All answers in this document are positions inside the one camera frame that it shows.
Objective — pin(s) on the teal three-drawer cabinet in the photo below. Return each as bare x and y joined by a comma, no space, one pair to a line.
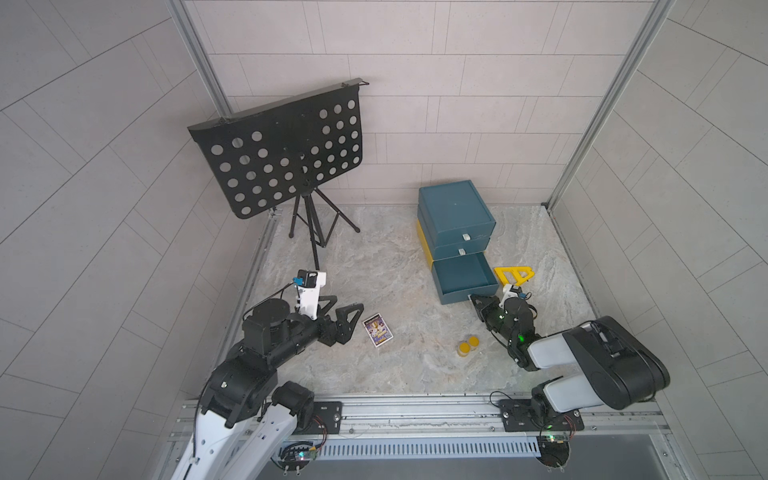
455,228

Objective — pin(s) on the yellow triangular holder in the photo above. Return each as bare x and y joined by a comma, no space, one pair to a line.
516,275

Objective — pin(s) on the circuit board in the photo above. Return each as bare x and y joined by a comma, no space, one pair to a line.
554,453
296,457

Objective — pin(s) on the left circuit board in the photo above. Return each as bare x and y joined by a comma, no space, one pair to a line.
296,457

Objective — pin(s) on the right circuit board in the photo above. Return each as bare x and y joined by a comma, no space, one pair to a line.
554,453

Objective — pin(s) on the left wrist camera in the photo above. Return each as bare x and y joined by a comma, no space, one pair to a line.
308,284

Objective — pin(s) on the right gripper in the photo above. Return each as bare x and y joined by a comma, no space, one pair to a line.
487,304

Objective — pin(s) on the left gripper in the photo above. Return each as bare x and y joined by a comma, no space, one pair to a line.
340,333

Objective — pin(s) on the aluminium mounting rail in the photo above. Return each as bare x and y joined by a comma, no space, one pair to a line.
474,415

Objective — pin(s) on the orange paint can left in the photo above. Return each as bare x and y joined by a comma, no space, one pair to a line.
463,349

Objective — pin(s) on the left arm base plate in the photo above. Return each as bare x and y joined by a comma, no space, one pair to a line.
325,418

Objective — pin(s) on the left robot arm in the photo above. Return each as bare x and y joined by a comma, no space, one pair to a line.
244,415

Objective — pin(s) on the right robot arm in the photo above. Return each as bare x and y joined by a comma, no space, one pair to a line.
615,369

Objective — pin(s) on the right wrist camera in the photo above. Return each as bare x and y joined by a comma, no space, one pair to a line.
514,291

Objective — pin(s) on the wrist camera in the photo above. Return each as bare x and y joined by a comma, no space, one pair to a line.
308,284
514,291

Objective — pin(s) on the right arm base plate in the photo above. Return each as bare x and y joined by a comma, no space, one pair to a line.
525,415

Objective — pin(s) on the black perforated music stand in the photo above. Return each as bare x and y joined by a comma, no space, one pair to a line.
284,151

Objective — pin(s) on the playing card box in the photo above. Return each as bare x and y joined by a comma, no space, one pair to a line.
377,330

